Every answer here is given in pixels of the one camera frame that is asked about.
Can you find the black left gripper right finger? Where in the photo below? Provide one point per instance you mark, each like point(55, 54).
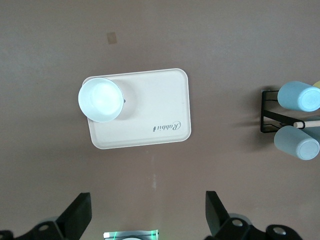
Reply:
point(215, 212)

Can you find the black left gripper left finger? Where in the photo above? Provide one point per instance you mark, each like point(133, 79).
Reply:
point(75, 217)

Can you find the light blue cup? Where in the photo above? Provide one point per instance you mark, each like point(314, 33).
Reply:
point(290, 96)

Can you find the white bowl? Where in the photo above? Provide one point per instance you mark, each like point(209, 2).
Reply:
point(100, 100)

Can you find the cream Rabbit tray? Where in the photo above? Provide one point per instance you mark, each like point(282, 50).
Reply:
point(155, 105)

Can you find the yellow cup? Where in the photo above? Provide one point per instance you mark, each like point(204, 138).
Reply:
point(317, 84)

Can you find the small brown tape patch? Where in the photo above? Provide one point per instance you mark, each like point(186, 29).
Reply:
point(112, 38)

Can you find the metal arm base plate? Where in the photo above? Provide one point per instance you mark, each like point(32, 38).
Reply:
point(112, 235)

